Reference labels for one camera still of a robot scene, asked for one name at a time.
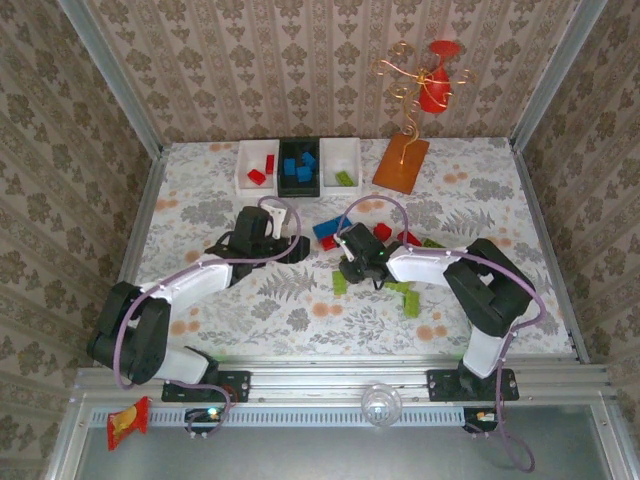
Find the black plastic bin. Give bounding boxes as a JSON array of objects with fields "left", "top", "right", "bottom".
[{"left": 276, "top": 137, "right": 324, "bottom": 200}]

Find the white plastic bin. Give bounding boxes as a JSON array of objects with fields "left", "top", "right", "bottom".
[
  {"left": 234, "top": 138, "right": 280, "bottom": 197},
  {"left": 319, "top": 137, "right": 362, "bottom": 198}
]

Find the clear glass dome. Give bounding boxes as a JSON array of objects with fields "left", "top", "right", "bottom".
[{"left": 360, "top": 383, "right": 403, "bottom": 429}]

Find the small controller board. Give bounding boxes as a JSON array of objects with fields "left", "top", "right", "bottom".
[
  {"left": 184, "top": 407, "right": 224, "bottom": 434},
  {"left": 463, "top": 407, "right": 506, "bottom": 434}
]

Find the red vase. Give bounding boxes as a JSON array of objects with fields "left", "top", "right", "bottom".
[{"left": 417, "top": 39, "right": 459, "bottom": 117}]

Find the grey metal shelf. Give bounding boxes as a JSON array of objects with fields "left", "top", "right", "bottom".
[{"left": 49, "top": 404, "right": 640, "bottom": 480}]

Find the red snack packet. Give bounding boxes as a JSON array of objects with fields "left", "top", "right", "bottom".
[{"left": 106, "top": 396, "right": 152, "bottom": 451}]

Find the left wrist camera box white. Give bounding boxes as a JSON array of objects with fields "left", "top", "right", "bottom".
[{"left": 259, "top": 197, "right": 290, "bottom": 239}]

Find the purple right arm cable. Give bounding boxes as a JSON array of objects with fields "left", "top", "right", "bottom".
[{"left": 335, "top": 195, "right": 547, "bottom": 474}]

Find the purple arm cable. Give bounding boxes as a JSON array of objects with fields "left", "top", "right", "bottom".
[
  {"left": 335, "top": 195, "right": 547, "bottom": 474},
  {"left": 113, "top": 197, "right": 301, "bottom": 441}
]

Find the aluminium table side rail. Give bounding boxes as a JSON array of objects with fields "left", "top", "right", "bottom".
[
  {"left": 92, "top": 154, "right": 169, "bottom": 369},
  {"left": 509, "top": 142, "right": 591, "bottom": 364}
]

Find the gold wire stand orange base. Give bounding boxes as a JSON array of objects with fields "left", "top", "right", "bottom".
[{"left": 369, "top": 42, "right": 479, "bottom": 194}]

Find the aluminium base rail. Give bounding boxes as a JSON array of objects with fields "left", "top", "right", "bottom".
[{"left": 73, "top": 367, "right": 619, "bottom": 401}]

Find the slotted grey cable duct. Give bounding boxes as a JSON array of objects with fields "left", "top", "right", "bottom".
[{"left": 89, "top": 405, "right": 466, "bottom": 427}]

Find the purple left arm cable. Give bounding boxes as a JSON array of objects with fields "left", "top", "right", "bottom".
[{"left": 113, "top": 197, "right": 301, "bottom": 441}]

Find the aluminium frame post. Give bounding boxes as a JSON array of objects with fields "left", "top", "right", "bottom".
[
  {"left": 509, "top": 0, "right": 609, "bottom": 151},
  {"left": 57, "top": 0, "right": 164, "bottom": 159}
]

